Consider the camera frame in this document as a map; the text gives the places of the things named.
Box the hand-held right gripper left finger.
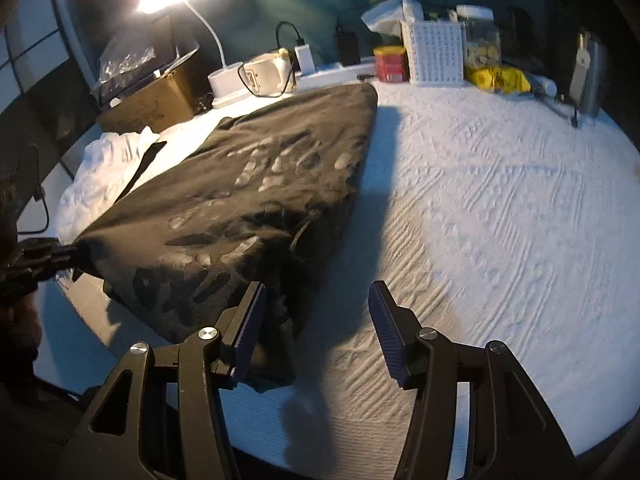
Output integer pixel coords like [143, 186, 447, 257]
[55, 281, 268, 480]

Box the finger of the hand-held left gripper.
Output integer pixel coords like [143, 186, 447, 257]
[21, 239, 77, 262]
[24, 259, 77, 281]

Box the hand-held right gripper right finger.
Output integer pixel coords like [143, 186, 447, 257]
[367, 280, 578, 480]

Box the dark brown t-shirt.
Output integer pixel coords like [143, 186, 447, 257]
[65, 81, 379, 393]

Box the white crumpled cloth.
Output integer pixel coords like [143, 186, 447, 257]
[57, 127, 168, 241]

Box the white textured blanket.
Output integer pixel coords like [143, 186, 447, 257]
[35, 77, 640, 480]

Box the cardboard box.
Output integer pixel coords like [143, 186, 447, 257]
[95, 50, 208, 133]

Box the clear plastic bag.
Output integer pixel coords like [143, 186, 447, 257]
[97, 42, 161, 86]

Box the small cream bottle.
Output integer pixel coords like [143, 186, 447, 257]
[275, 49, 293, 88]

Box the white power strip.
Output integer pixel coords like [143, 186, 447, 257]
[295, 62, 381, 92]

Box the red can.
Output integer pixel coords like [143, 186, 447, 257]
[374, 45, 408, 83]

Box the white charger plug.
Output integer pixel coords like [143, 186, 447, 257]
[295, 45, 316, 75]

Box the yellow duck print packet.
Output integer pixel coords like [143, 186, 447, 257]
[467, 66, 531, 94]

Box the white plastic basket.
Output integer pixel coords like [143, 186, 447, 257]
[401, 20, 466, 86]

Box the black power adapter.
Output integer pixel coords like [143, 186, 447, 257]
[336, 30, 360, 66]

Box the clear jar with white lid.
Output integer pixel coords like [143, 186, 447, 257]
[456, 5, 502, 72]

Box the white tissue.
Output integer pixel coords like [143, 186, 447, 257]
[361, 0, 408, 36]

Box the steel tumbler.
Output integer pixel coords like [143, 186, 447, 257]
[570, 30, 608, 117]

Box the thin black cable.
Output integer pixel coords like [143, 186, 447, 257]
[29, 144, 52, 236]

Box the white tumbler strap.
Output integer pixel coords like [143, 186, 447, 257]
[570, 50, 591, 101]

